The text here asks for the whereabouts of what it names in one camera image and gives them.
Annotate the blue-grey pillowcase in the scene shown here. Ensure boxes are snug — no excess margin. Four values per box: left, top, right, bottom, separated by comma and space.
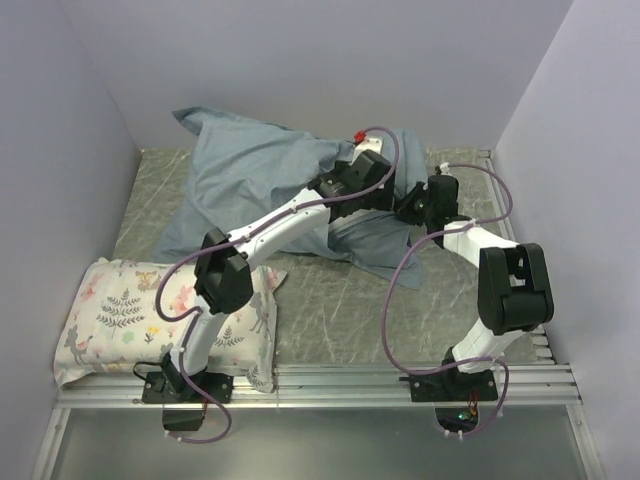
151, 107, 411, 279

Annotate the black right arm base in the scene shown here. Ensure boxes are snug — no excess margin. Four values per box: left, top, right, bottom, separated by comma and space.
406, 369, 499, 436

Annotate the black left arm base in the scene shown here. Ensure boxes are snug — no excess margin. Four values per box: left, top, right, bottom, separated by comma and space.
132, 361, 234, 436

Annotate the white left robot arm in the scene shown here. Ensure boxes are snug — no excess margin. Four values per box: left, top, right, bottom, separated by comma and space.
161, 149, 399, 403

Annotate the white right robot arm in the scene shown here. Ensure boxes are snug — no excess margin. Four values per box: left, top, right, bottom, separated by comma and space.
381, 174, 554, 400

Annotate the floral patterned pillow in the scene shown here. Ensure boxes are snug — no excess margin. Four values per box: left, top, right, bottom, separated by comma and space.
53, 259, 287, 393

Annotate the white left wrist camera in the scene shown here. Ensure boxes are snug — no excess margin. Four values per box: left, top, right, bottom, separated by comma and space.
351, 131, 383, 162

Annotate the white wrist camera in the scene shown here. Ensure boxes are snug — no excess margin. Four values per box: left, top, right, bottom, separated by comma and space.
351, 131, 383, 162
435, 162, 452, 177

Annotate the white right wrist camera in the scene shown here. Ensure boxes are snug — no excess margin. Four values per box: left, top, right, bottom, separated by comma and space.
435, 162, 452, 177

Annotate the aluminium right side rail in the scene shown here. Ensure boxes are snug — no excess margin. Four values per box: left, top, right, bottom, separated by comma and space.
476, 150, 557, 365

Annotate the aluminium frame rail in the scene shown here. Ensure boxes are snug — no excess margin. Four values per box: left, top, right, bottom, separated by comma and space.
54, 364, 582, 409

